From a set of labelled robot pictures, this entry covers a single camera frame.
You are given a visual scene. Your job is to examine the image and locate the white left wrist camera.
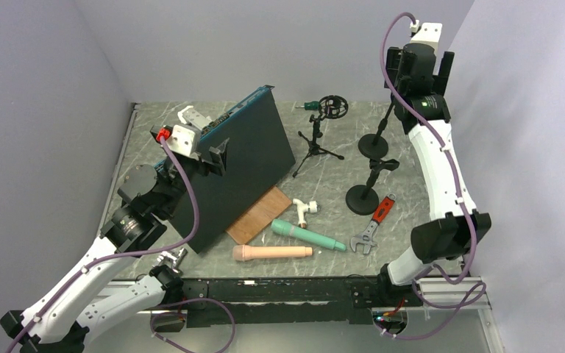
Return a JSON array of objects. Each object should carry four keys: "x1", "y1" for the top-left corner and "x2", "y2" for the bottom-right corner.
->
[{"x1": 151, "y1": 124, "x2": 201, "y2": 159}]

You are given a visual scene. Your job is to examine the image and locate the chrome faucet fitting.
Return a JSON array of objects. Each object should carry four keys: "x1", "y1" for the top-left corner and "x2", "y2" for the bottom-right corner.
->
[{"x1": 157, "y1": 248, "x2": 188, "y2": 274}]

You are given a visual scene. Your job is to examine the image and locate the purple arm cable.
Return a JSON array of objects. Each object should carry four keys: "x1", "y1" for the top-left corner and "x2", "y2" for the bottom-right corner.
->
[
  {"x1": 4, "y1": 136, "x2": 237, "y2": 353},
  {"x1": 372, "y1": 12, "x2": 487, "y2": 341}
]

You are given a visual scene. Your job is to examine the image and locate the black mounting base rail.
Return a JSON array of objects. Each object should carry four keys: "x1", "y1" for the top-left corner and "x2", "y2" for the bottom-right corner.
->
[{"x1": 132, "y1": 277, "x2": 424, "y2": 327}]

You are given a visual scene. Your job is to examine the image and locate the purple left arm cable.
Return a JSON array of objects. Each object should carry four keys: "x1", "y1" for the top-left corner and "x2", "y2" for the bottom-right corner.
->
[{"x1": 4, "y1": 136, "x2": 237, "y2": 353}]

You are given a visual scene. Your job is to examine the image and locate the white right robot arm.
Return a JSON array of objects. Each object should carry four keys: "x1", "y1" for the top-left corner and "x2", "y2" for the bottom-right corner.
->
[{"x1": 376, "y1": 43, "x2": 491, "y2": 305}]

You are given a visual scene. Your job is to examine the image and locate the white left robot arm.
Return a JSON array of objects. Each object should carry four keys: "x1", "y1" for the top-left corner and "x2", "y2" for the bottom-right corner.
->
[{"x1": 0, "y1": 124, "x2": 227, "y2": 352}]

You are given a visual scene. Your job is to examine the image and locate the white plastic faucet fitting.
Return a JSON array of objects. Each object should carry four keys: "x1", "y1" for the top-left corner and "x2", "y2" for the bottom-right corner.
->
[{"x1": 292, "y1": 199, "x2": 319, "y2": 229}]

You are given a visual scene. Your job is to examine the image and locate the green handled screwdriver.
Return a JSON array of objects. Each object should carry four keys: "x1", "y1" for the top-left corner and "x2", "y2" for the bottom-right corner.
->
[{"x1": 301, "y1": 101, "x2": 320, "y2": 111}]

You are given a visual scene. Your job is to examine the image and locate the black round-base microphone stand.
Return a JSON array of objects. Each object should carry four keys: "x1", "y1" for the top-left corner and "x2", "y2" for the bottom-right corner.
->
[{"x1": 345, "y1": 159, "x2": 399, "y2": 215}]

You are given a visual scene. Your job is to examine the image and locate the wooden board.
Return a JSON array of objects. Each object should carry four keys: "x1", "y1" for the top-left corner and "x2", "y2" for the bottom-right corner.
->
[{"x1": 226, "y1": 187, "x2": 291, "y2": 245}]

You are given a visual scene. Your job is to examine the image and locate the white metal bracket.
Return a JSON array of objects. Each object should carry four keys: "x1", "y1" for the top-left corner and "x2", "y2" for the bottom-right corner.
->
[{"x1": 177, "y1": 105, "x2": 213, "y2": 130}]

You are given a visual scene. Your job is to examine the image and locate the dark blue-edged network switch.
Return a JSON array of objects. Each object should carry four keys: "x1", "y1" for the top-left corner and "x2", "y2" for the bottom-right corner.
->
[{"x1": 186, "y1": 85, "x2": 296, "y2": 253}]

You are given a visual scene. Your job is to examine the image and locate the beige microphone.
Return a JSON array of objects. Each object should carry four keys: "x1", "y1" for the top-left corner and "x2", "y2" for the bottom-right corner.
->
[{"x1": 232, "y1": 245, "x2": 313, "y2": 262}]

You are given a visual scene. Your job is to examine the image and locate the red handled adjustable wrench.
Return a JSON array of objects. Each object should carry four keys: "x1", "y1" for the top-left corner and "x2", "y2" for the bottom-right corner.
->
[{"x1": 349, "y1": 193, "x2": 397, "y2": 255}]

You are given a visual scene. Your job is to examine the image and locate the black tripod microphone stand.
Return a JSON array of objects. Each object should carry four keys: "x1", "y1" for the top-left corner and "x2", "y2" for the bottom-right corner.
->
[{"x1": 292, "y1": 95, "x2": 349, "y2": 178}]

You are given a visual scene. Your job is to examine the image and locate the black round-base shock-mount stand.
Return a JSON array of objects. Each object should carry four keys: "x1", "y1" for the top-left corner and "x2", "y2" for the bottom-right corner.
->
[{"x1": 358, "y1": 101, "x2": 394, "y2": 160}]

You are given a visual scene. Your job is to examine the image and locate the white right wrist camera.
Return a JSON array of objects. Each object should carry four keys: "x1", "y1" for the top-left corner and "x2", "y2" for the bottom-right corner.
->
[{"x1": 409, "y1": 20, "x2": 443, "y2": 51}]

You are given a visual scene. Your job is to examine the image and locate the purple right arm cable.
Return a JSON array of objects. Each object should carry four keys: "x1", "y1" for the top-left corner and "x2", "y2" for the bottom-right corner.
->
[{"x1": 372, "y1": 12, "x2": 487, "y2": 341}]

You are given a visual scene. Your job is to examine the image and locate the green microphone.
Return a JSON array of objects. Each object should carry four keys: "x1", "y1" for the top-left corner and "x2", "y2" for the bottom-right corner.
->
[{"x1": 270, "y1": 219, "x2": 347, "y2": 252}]

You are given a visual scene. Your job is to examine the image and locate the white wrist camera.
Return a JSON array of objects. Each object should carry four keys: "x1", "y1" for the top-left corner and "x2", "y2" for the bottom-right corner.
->
[
  {"x1": 151, "y1": 124, "x2": 201, "y2": 159},
  {"x1": 409, "y1": 20, "x2": 443, "y2": 51}
]

